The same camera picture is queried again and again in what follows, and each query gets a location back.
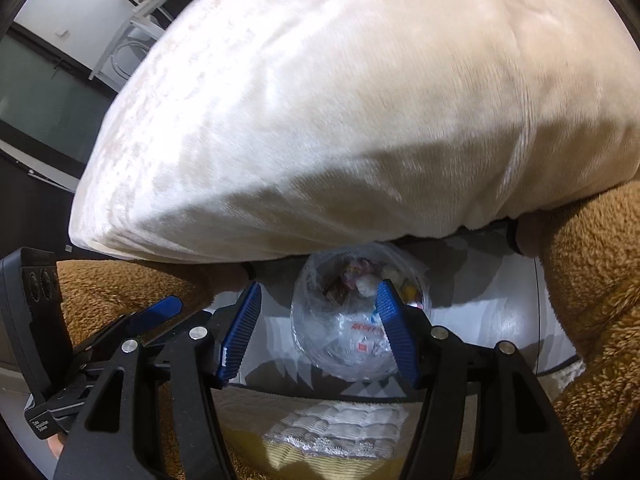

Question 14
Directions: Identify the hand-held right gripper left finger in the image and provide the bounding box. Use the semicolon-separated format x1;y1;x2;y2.
52;281;263;480

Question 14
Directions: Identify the chair with grey cushion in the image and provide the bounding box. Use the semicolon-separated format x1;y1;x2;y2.
112;35;151;78

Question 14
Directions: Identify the dark sliding door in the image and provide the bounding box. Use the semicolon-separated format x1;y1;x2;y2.
0;25;118;191

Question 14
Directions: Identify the pink packet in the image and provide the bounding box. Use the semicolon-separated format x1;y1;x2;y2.
342;259;371;283

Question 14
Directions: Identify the beige mat with white lace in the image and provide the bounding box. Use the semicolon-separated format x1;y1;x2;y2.
210;387;426;480

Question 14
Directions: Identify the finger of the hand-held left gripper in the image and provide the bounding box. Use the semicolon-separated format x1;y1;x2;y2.
149;309;221;345
70;296;183;361

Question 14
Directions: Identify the white desk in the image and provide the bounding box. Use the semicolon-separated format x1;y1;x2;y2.
89;0;213;81

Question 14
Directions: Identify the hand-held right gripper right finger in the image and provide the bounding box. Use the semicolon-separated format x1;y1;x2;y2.
375;280;583;480

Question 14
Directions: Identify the dark red wrapper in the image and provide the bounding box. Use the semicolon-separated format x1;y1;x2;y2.
322;276;351;306

